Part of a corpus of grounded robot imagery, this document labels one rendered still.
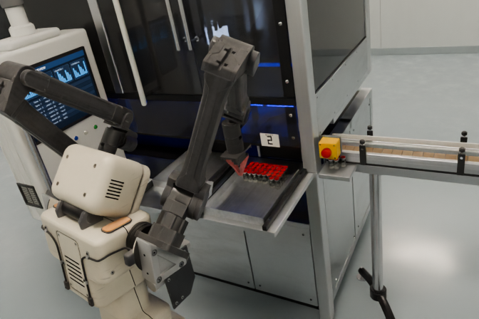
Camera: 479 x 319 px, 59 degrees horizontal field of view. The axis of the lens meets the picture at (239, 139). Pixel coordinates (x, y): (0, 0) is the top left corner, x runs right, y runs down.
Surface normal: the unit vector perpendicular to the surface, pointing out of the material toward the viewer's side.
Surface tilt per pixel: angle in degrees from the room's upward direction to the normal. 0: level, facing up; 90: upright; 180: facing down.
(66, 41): 90
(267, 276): 90
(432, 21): 90
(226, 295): 0
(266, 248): 90
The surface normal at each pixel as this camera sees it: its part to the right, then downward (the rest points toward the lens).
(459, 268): -0.16, -0.89
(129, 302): 0.78, 0.15
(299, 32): -0.47, 0.45
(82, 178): -0.56, -0.28
